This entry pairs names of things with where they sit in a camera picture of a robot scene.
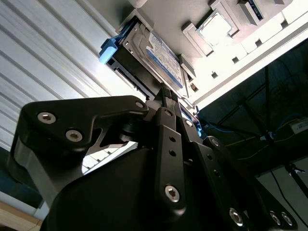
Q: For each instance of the hard disk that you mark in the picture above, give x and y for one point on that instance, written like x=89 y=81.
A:
x=154 y=55

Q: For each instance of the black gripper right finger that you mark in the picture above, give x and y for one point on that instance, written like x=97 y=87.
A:
x=216 y=168

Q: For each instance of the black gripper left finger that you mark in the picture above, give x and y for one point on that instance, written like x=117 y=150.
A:
x=72 y=115

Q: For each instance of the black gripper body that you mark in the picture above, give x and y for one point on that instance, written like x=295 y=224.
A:
x=108 y=199

